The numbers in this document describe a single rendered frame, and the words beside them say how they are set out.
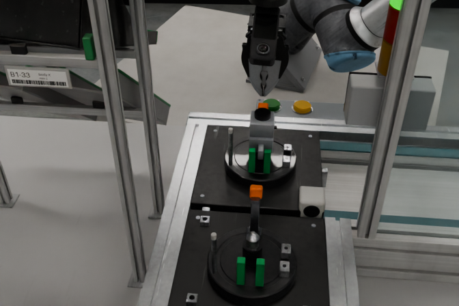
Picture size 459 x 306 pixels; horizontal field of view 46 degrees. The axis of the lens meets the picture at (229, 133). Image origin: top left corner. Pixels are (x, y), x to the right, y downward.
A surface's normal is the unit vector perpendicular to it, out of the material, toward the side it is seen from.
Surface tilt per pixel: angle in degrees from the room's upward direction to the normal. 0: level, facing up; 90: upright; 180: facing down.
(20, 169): 0
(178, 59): 0
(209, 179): 0
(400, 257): 90
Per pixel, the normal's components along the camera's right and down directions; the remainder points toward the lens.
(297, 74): 0.68, -0.41
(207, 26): 0.00, -0.80
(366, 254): -0.10, 0.60
